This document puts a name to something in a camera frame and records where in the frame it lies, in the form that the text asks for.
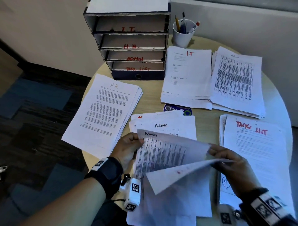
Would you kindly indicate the person's left hand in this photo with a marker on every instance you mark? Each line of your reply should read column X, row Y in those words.
column 125, row 149

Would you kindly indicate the person's right hand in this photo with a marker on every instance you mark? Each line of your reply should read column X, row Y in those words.
column 237, row 174

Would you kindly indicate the stack of papers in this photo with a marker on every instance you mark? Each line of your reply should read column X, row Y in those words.
column 260, row 151

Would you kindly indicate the unsorted paper stack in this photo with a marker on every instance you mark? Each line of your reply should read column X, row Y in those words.
column 235, row 76
column 104, row 111

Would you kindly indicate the Task Lists paper stack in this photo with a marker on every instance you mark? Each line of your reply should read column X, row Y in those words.
column 221, row 125

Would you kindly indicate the H.R. paper stack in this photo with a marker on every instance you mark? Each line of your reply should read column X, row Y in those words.
column 140, row 95

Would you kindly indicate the Admin paper stack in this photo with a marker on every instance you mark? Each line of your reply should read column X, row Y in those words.
column 232, row 109

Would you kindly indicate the unsorted pile of papers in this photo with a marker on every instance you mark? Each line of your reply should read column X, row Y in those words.
column 186, row 123

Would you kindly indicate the I.T. paper stack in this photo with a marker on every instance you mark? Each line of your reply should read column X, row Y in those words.
column 186, row 103

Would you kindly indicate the paper sheet marked IT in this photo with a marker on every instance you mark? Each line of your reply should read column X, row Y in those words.
column 186, row 69

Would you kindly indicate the cardboard document tray organizer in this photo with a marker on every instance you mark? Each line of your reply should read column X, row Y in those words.
column 130, row 7

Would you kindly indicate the person's left forearm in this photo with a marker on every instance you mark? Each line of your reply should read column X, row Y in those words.
column 69, row 205

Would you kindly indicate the round wooden table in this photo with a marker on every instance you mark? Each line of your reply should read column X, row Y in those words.
column 151, row 97

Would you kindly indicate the blue round disc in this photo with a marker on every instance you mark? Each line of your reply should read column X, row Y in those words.
column 172, row 108

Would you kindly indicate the white pen cup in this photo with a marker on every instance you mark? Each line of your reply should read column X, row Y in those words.
column 182, row 39

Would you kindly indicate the blue pen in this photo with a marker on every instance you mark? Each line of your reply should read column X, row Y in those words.
column 183, row 29

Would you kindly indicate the yellow pencil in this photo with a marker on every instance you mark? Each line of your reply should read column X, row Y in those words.
column 177, row 23

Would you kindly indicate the white red-capped marker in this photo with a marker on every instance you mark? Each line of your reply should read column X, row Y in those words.
column 194, row 26

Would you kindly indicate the black pen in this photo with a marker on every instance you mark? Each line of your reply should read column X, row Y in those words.
column 183, row 17

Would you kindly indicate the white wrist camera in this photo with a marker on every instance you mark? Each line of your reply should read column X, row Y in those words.
column 224, row 216
column 132, row 193

